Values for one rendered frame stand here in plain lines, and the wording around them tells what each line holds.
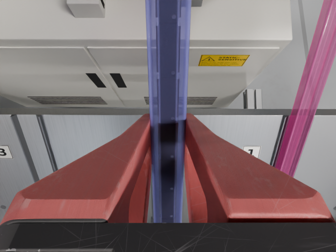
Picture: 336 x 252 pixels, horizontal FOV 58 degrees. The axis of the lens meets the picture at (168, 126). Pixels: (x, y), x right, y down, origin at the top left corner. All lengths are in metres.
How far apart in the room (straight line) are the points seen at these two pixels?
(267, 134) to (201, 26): 0.30
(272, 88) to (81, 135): 0.99
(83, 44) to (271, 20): 0.32
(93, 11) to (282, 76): 0.85
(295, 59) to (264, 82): 0.15
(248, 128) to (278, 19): 0.33
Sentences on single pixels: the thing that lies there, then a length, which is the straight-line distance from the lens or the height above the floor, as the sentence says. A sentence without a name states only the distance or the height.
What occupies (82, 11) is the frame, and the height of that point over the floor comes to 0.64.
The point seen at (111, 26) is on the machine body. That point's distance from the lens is 0.54.
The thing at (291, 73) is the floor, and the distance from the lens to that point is 1.24.
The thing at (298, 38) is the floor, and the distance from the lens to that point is 1.30.
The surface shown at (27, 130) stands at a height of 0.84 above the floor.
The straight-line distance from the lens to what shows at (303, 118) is 0.26.
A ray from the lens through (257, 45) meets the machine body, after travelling 0.56.
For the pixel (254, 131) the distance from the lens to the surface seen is 0.26.
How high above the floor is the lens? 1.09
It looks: 82 degrees down
